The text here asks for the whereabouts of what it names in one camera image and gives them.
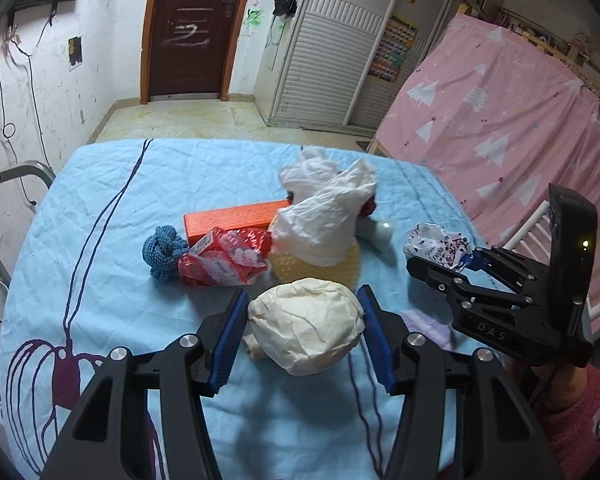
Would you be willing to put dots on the person's right forearm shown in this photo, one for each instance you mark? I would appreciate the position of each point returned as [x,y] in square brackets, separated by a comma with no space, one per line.
[575,425]

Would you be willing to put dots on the light blue quilted sheet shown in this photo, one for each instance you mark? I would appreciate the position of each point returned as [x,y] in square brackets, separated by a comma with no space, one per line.
[105,220]

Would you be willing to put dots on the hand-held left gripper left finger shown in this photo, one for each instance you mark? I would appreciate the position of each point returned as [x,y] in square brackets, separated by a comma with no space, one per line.
[230,340]

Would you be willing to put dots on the pink tree-print curtain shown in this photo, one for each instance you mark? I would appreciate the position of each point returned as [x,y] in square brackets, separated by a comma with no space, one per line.
[505,125]

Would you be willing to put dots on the white plastic bag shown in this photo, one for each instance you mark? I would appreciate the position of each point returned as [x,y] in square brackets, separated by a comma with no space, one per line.
[320,220]

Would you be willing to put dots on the red snack wrapper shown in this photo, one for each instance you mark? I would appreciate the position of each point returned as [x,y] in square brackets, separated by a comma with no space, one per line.
[215,265]

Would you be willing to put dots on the dark brown door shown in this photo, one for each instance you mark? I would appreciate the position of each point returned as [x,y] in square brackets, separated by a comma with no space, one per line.
[195,25]

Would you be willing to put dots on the blue knitted cloth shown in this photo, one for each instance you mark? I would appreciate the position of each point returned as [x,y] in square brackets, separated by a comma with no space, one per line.
[162,252]

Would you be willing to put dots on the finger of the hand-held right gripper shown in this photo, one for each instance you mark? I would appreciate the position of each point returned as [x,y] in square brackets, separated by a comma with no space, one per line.
[510,262]
[440,275]

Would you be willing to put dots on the colourful chart poster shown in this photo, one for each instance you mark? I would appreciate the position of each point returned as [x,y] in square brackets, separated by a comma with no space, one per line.
[392,50]

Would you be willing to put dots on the yellow spiky brush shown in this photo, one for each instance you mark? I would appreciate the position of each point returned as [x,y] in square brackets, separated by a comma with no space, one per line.
[290,271]

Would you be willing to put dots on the white plastic bottle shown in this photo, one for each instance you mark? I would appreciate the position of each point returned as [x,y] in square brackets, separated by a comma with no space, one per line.
[380,234]

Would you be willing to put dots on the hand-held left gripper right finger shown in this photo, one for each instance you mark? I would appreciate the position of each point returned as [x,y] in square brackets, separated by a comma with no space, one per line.
[375,340]

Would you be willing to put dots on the metal chair back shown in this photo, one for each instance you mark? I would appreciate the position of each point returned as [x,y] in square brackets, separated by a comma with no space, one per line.
[10,172]

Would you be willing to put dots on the purple cloth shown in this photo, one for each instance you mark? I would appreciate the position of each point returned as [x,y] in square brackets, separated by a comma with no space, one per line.
[425,325]

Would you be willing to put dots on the cream paper ball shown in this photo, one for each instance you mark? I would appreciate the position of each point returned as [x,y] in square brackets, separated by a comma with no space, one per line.
[305,325]

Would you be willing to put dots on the white slatted wardrobe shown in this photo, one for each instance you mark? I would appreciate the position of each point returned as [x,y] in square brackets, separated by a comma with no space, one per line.
[325,60]

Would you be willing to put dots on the printed white wrapper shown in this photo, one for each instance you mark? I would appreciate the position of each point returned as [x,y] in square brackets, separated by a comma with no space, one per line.
[430,245]

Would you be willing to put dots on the orange cardboard box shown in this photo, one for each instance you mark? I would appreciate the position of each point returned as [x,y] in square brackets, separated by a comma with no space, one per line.
[230,220]

